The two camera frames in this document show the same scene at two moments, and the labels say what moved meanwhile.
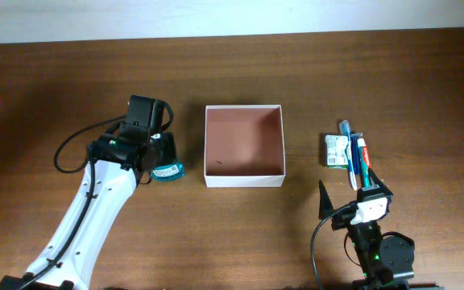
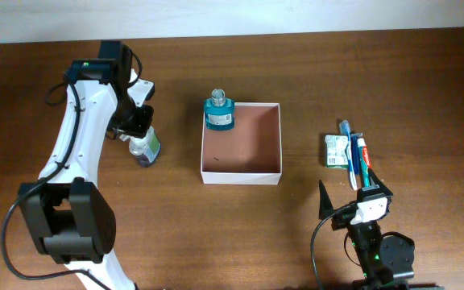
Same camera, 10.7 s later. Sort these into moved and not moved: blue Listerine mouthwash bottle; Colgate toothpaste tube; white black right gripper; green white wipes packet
Moved: blue Listerine mouthwash bottle
Not moved: white black right gripper; green white wipes packet; Colgate toothpaste tube
